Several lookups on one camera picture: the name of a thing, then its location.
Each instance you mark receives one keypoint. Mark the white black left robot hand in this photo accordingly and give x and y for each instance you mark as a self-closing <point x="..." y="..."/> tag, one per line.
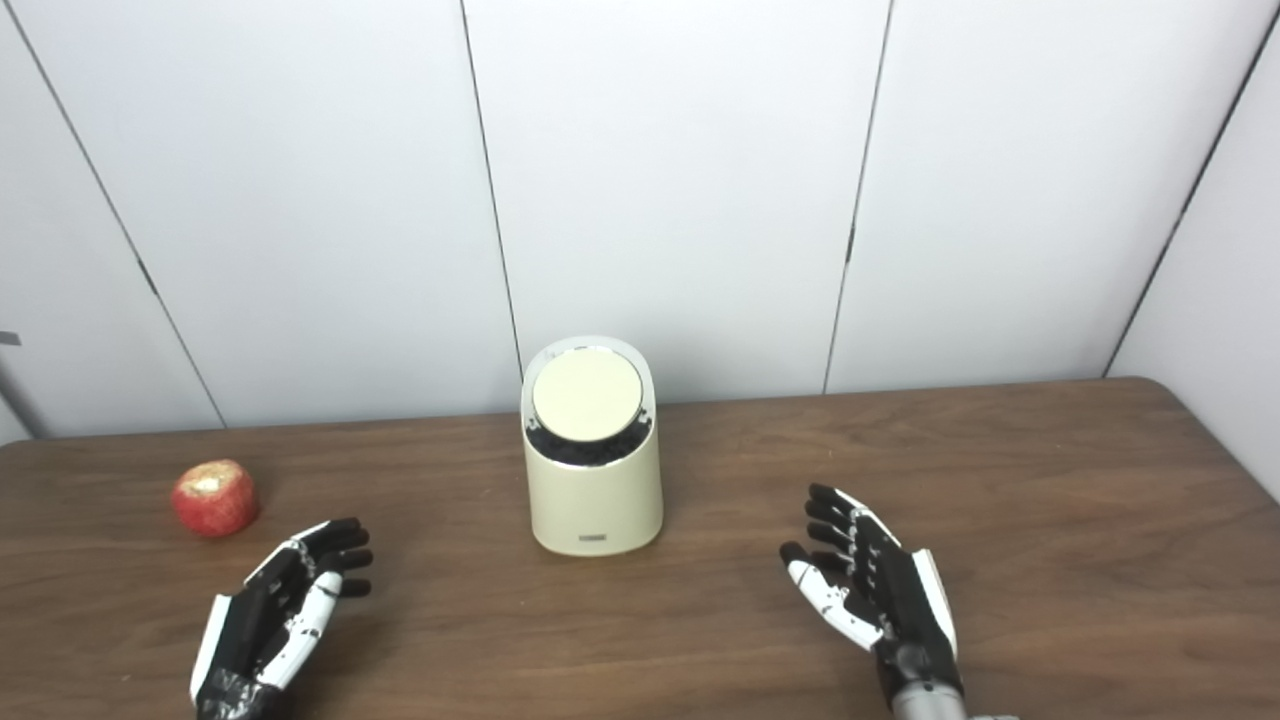
<point x="255" y="625"/>

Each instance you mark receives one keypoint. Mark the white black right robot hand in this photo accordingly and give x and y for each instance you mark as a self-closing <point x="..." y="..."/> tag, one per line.
<point x="905" y="600"/>

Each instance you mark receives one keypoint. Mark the red apple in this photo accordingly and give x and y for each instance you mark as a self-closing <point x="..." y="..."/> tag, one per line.
<point x="214" y="498"/>

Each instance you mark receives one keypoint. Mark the cream-colored bin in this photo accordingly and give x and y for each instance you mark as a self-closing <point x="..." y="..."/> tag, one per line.
<point x="597" y="500"/>

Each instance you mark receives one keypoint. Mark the round cream bin lid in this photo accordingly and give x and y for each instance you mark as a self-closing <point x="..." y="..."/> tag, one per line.
<point x="587" y="394"/>

